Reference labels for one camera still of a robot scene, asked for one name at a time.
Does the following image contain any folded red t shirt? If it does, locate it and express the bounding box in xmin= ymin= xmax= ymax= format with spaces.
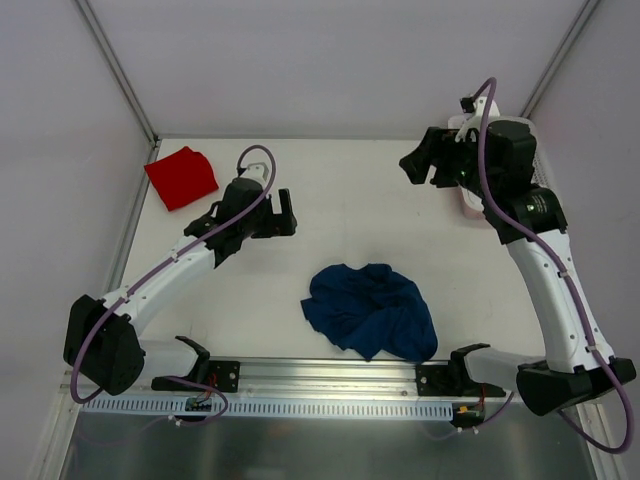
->
xmin=144 ymin=146 xmax=219 ymax=212

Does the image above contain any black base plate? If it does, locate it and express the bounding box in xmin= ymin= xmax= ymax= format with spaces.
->
xmin=415 ymin=364 xmax=506 ymax=398
xmin=151 ymin=360 xmax=241 ymax=393

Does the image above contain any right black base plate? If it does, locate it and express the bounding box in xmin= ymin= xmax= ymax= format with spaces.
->
xmin=415 ymin=364 xmax=506 ymax=398

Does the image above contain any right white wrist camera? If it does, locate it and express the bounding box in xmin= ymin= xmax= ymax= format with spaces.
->
xmin=460 ymin=96 xmax=501 ymax=124

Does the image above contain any white slotted cable duct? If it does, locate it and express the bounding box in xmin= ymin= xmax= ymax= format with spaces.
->
xmin=82 ymin=395 xmax=454 ymax=422

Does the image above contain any blue t shirt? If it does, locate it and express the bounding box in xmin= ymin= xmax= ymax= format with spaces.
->
xmin=301 ymin=263 xmax=438 ymax=363

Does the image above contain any aluminium mounting rail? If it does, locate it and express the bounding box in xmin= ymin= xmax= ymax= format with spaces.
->
xmin=59 ymin=357 xmax=531 ymax=401

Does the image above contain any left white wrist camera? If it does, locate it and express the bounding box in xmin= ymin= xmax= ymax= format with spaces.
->
xmin=238 ymin=162 xmax=271 ymax=187

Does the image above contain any white plastic basket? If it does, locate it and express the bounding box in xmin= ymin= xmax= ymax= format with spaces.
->
xmin=455 ymin=116 xmax=552 ymax=221

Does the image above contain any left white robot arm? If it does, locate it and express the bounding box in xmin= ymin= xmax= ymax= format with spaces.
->
xmin=63 ymin=178 xmax=297 ymax=396

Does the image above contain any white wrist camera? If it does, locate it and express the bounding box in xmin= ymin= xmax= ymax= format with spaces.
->
xmin=460 ymin=96 xmax=501 ymax=124
xmin=238 ymin=162 xmax=271 ymax=187

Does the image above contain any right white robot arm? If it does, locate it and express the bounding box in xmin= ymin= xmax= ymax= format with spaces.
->
xmin=447 ymin=119 xmax=637 ymax=416

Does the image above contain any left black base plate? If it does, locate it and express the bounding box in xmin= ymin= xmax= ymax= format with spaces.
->
xmin=151 ymin=360 xmax=241 ymax=393

